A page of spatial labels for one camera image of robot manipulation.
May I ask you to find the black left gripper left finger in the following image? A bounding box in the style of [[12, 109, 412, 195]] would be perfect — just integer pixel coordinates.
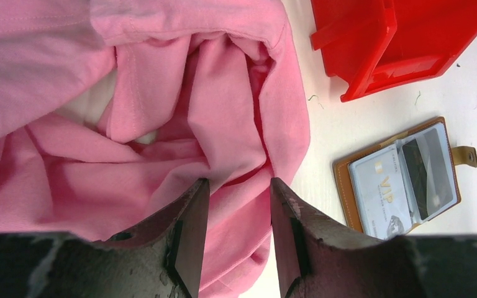
[[0, 179, 210, 297]]

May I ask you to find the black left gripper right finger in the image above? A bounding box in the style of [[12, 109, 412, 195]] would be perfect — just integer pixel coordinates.
[[270, 178, 477, 297]]

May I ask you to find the white credit card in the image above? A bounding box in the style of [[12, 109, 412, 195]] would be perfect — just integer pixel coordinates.
[[348, 145, 412, 240]]

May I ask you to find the brown leather card holder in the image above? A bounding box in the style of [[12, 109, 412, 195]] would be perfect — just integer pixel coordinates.
[[332, 117, 477, 240]]

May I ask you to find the dark credit card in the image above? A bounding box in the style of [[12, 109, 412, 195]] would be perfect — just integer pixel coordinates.
[[399, 125, 458, 224]]

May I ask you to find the red plastic bin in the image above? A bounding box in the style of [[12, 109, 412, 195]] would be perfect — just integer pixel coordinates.
[[311, 0, 477, 102]]

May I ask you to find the pink cloth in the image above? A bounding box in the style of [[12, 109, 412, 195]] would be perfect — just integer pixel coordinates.
[[0, 1, 310, 297]]

